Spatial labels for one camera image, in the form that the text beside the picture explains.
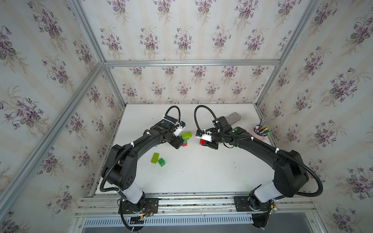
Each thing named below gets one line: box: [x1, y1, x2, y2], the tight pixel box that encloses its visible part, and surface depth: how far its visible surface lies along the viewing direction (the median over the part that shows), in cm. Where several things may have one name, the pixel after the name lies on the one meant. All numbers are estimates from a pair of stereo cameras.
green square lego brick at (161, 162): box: [157, 157, 166, 167], surface depth 88 cm
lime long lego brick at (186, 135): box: [181, 131, 193, 140], surface depth 90 cm
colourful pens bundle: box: [254, 118, 271, 137], surface depth 94 cm
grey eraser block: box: [225, 111, 242, 126], surface depth 110 cm
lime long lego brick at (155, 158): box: [150, 152, 160, 165], surface depth 90 cm
